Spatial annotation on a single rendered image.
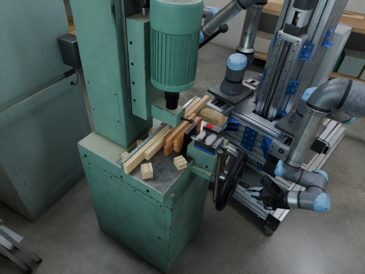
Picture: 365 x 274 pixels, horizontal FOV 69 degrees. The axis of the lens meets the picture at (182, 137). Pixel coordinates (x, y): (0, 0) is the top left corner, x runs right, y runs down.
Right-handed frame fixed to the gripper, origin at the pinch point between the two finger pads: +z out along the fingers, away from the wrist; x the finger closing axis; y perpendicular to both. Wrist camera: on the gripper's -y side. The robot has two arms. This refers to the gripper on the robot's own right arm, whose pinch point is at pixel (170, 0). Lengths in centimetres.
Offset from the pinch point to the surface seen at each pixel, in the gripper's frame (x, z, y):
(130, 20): -86, -36, -29
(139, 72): -89, -39, -11
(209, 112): -63, -60, 22
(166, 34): -88, -52, -29
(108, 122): -96, -22, 19
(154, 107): -88, -44, 6
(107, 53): -91, -27, -17
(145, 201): -112, -51, 43
